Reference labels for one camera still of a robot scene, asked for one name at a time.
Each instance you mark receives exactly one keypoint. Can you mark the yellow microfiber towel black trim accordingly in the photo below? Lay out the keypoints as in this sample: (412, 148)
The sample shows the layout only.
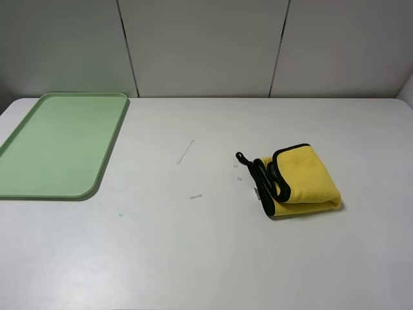
(293, 181)

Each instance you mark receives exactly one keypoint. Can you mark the light green plastic tray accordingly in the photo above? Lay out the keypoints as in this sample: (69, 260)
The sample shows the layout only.
(60, 149)

